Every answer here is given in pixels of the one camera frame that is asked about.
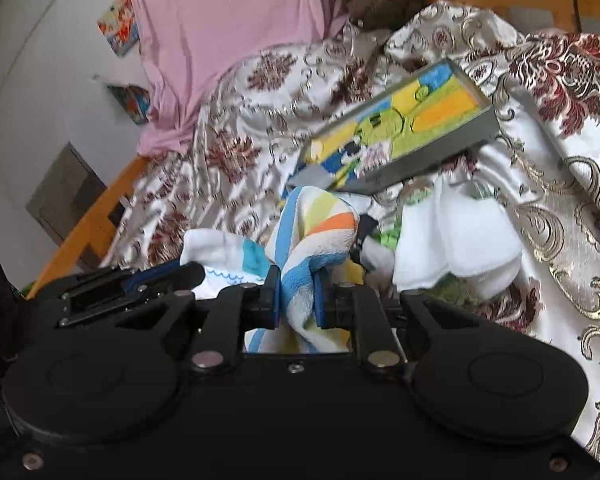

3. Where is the striped colourful towel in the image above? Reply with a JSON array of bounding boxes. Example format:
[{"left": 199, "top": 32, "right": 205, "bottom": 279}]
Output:
[{"left": 179, "top": 186, "right": 359, "bottom": 354}]

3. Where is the white cloth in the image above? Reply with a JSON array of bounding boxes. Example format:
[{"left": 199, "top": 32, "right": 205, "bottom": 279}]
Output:
[{"left": 392, "top": 178, "right": 522, "bottom": 300}]

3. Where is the metal tray with frog picture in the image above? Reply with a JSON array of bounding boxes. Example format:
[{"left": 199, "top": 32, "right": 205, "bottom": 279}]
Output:
[{"left": 286, "top": 58, "right": 498, "bottom": 195}]

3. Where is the colourful kite poster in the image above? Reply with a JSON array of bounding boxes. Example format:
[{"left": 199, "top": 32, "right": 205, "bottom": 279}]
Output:
[{"left": 91, "top": 75, "right": 150, "bottom": 126}]

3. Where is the pink hanging sheet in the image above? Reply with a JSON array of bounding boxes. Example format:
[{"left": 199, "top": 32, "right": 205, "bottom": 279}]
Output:
[{"left": 132, "top": 0, "right": 347, "bottom": 156}]

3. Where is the floral satin bedspread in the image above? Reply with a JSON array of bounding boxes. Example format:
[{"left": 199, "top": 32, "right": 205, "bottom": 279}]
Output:
[{"left": 104, "top": 0, "right": 600, "bottom": 461}]

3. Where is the cartoon girl poster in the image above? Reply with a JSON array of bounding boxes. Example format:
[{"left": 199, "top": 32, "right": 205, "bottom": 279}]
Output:
[{"left": 97, "top": 0, "right": 139, "bottom": 58}]

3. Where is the dark wall panel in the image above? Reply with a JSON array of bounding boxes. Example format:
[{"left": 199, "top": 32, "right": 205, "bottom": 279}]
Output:
[{"left": 26, "top": 143, "right": 106, "bottom": 245}]

